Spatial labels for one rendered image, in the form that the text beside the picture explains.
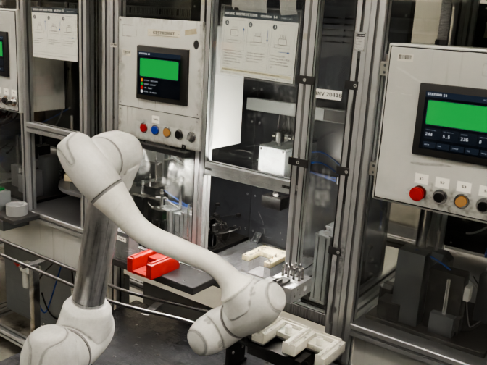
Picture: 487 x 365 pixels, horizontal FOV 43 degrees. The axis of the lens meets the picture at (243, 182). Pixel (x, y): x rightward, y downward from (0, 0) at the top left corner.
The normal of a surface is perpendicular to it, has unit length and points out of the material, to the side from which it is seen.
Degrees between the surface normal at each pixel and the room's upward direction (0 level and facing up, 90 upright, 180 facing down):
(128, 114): 90
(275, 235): 90
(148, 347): 0
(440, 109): 90
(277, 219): 90
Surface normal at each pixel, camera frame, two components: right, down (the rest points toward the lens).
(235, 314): -0.54, 0.27
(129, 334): 0.06, -0.97
